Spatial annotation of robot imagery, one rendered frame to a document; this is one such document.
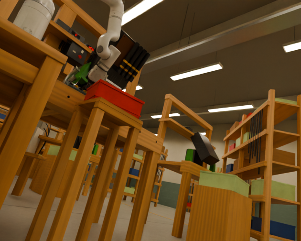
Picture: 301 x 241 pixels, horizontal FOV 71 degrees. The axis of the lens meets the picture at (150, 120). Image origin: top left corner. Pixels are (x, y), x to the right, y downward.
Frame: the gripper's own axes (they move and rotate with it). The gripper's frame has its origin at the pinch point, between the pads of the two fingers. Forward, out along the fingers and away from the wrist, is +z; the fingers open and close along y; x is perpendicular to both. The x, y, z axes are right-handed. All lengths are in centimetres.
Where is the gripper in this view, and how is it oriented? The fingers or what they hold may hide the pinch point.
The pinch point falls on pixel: (88, 86)
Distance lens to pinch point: 149.7
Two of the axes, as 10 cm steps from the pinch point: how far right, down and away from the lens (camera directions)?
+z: -6.2, 7.8, 1.2
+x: -4.7, -4.8, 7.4
